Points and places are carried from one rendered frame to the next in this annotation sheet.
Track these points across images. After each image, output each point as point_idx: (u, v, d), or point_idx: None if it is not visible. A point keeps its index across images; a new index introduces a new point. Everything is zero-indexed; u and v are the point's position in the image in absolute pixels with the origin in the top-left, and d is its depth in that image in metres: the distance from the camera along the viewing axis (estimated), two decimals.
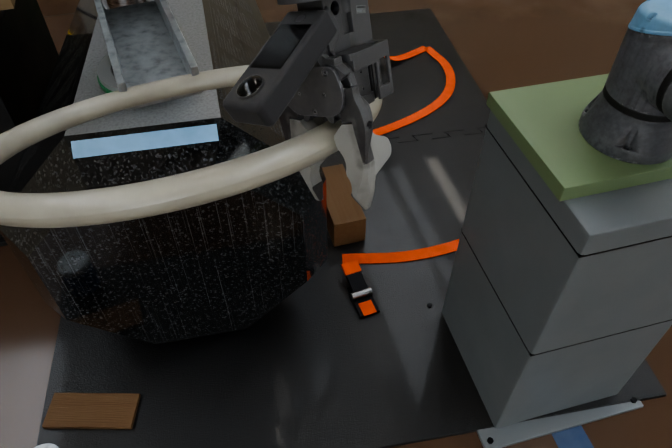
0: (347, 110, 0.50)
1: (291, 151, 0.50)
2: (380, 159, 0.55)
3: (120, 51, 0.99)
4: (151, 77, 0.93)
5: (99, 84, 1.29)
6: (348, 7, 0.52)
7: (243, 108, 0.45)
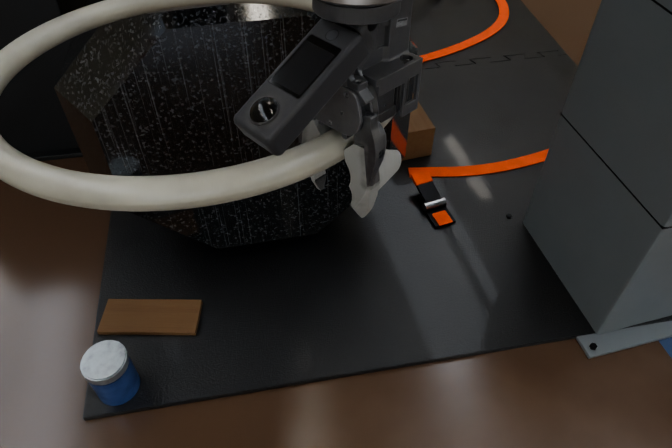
0: (362, 135, 0.48)
1: (296, 164, 0.49)
2: (387, 175, 0.54)
3: None
4: None
5: None
6: (388, 21, 0.47)
7: (253, 134, 0.43)
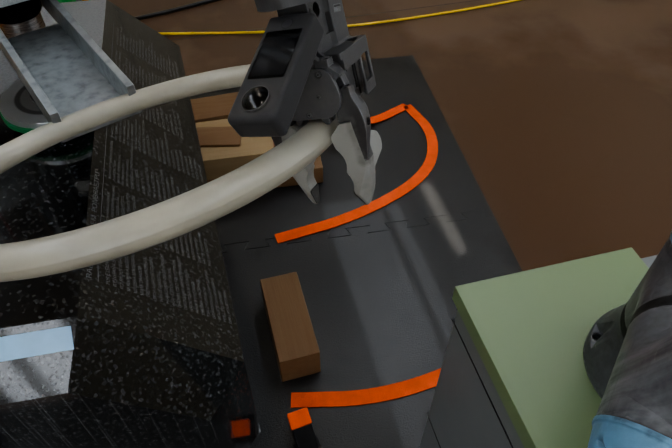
0: (344, 109, 0.50)
1: (294, 149, 0.49)
2: (375, 153, 0.56)
3: (36, 81, 0.91)
4: (80, 104, 0.86)
5: None
6: (326, 7, 0.51)
7: (254, 121, 0.43)
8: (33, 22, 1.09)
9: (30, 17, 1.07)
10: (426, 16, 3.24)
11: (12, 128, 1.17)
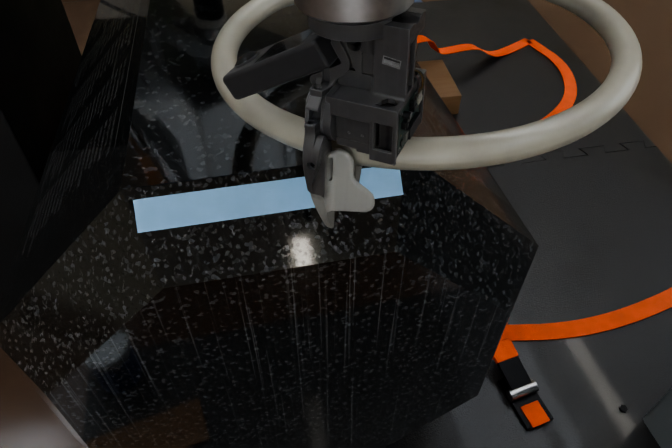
0: (310, 138, 0.48)
1: (630, 86, 0.55)
2: (348, 204, 0.51)
3: None
4: None
5: None
6: (374, 51, 0.43)
7: (232, 71, 0.51)
8: None
9: None
10: None
11: None
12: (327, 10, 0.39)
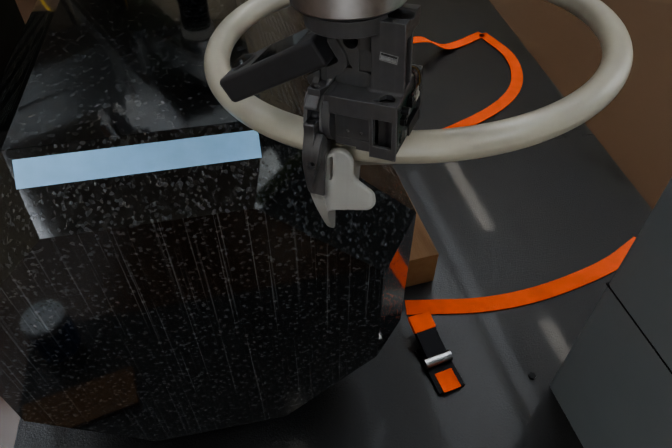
0: (309, 138, 0.48)
1: (622, 74, 0.56)
2: (348, 203, 0.51)
3: None
4: None
5: None
6: (370, 48, 0.43)
7: (228, 74, 0.51)
8: None
9: None
10: None
11: None
12: (323, 8, 0.39)
